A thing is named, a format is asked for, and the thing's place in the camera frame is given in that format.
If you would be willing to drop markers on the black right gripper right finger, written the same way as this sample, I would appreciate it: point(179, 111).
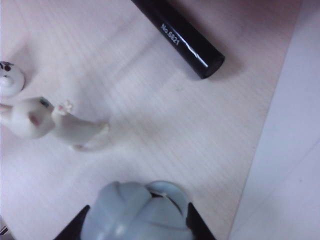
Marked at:
point(198, 225)

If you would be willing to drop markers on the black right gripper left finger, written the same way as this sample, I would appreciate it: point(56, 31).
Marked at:
point(72, 227)

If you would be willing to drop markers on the blue grey doll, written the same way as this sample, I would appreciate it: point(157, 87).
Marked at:
point(130, 215)

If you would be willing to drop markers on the white cat doll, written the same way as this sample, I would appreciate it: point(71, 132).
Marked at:
point(65, 127)

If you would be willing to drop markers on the white round doll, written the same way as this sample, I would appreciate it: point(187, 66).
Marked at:
point(12, 82)

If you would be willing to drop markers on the black marker pen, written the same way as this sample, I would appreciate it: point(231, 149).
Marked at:
point(187, 37)

